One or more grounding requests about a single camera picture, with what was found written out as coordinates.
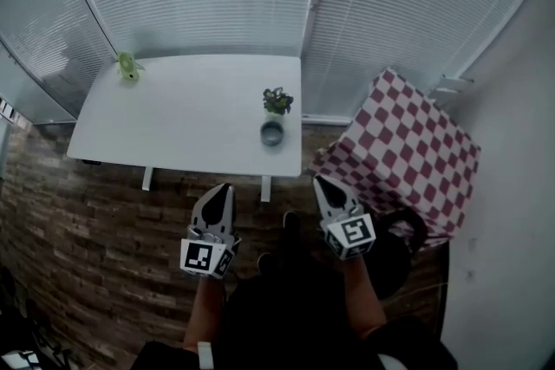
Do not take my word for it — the person's black clothing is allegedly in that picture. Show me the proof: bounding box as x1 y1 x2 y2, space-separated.
137 224 459 370

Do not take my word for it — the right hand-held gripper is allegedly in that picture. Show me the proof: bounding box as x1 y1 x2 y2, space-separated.
312 175 377 262

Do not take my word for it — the black bag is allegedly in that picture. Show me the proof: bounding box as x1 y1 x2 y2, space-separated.
373 206 429 302

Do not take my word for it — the white wrist strap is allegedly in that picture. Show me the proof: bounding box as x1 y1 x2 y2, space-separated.
197 341 215 370

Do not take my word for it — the person's right forearm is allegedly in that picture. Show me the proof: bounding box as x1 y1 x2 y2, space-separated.
342 254 388 341

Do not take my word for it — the white wall bracket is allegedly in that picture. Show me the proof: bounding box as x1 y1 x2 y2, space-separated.
426 72 474 101

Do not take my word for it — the small potted plant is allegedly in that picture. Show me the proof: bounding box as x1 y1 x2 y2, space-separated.
261 87 295 123

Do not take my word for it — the white wall strip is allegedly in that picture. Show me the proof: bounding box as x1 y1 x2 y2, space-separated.
0 97 29 127

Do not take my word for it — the narrow white window blind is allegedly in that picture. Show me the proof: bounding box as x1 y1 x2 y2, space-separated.
0 0 114 122

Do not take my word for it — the black equipment pile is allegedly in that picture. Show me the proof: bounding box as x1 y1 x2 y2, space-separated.
0 264 75 370

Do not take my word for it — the grey roll of tape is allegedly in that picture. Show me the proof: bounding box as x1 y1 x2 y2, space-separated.
259 120 285 148

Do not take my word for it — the red white checkered cloth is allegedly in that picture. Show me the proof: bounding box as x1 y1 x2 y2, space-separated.
307 66 482 249

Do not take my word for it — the person's black shoe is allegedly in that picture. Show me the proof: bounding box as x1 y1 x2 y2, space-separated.
281 211 303 243

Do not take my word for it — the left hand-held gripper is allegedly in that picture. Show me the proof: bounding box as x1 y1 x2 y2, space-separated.
180 182 242 283

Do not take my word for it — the person's left forearm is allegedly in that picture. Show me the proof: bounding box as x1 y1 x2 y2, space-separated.
182 272 227 355

